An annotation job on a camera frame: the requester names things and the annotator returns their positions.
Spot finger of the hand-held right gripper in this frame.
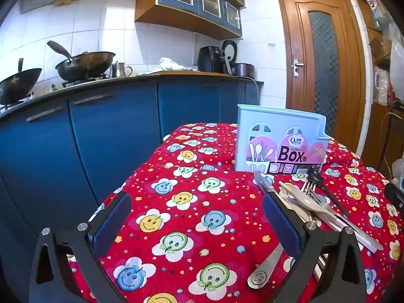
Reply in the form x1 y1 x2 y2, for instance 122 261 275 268
384 181 404 208

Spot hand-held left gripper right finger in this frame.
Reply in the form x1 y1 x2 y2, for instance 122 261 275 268
263 191 367 303

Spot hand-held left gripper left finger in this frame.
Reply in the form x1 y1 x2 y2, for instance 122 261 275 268
28 191 133 303

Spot steel fork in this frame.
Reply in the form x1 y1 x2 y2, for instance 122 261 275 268
301 181 385 251
311 192 348 224

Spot black spoon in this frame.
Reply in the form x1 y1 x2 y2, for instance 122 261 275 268
308 169 350 218

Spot light blue utensil box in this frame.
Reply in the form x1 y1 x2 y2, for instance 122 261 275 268
235 104 330 175

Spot wooden shelf unit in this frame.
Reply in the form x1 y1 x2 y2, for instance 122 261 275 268
355 0 404 172

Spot blue kitchen base cabinets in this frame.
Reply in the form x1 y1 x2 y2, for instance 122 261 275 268
0 72 264 303

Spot red smiley flower tablecloth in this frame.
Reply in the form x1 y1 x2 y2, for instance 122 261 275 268
68 122 401 303

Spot brown wooden door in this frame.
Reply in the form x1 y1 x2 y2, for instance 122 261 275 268
276 0 367 159

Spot white plastic bag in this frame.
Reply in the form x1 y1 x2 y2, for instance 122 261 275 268
389 36 404 102

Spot gas stove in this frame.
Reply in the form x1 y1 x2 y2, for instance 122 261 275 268
61 74 110 88

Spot cardboard box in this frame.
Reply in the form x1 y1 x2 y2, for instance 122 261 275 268
369 34 392 61

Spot steel kettle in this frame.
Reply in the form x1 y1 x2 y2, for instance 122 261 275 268
110 61 133 79

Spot dark cooking pot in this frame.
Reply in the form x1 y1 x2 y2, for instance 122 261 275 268
233 63 255 78

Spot large steel wok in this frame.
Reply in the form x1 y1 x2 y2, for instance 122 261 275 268
47 40 116 83

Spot small black wok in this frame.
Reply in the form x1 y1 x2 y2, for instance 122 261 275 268
0 58 43 105

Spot wooden cutting board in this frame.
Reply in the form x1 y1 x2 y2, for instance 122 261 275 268
137 71 235 77

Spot white patterned cloth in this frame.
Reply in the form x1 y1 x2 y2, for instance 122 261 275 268
154 57 194 72

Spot black air fryer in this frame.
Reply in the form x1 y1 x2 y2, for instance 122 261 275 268
197 46 226 73

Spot black round lid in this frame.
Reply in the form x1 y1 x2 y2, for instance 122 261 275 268
221 39 238 75

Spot white power cable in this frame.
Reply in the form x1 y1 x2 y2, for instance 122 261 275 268
249 77 261 105

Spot blue wall cabinet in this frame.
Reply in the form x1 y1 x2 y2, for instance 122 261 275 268
135 0 245 40

